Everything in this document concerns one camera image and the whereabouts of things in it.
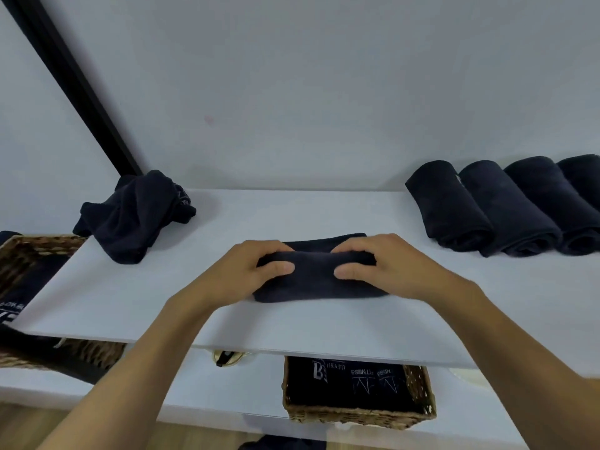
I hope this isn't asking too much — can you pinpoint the large wicker hamper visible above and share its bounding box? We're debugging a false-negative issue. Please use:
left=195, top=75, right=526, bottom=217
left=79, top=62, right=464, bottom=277
left=0, top=234, right=128, bottom=371

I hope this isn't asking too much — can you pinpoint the person's left forearm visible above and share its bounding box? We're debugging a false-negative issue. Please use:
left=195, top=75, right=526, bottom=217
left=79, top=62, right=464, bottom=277
left=39, top=294, right=221, bottom=450

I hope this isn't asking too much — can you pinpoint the plain dark navy towel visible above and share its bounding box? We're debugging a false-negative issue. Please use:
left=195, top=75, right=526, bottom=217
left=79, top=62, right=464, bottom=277
left=504, top=156, right=600, bottom=256

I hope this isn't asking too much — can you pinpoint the woven wicker basket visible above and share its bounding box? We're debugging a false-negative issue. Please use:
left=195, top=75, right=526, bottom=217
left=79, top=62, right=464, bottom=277
left=281, top=356, right=438, bottom=431

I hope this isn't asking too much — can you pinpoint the heap of dark navy towels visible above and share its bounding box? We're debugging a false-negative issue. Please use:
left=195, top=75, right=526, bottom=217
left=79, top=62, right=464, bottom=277
left=72, top=169, right=197, bottom=266

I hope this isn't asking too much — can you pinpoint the person's dark clothing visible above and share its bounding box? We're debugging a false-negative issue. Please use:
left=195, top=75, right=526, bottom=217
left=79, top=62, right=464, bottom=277
left=239, top=434, right=327, bottom=450

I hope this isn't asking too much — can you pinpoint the person's left hand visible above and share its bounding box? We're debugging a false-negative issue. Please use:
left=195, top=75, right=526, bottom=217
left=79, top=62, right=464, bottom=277
left=176, top=239, right=296, bottom=314

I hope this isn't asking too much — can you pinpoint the person's right forearm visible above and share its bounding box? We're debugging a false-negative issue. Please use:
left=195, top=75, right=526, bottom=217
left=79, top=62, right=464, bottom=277
left=440, top=281, right=600, bottom=450

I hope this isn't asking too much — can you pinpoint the gold black object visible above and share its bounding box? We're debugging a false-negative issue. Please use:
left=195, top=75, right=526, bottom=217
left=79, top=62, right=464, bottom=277
left=213, top=350, right=254, bottom=369

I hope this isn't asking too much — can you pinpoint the person's right hand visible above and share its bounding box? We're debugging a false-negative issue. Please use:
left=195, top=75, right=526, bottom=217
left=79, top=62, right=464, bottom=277
left=331, top=234, right=479, bottom=310

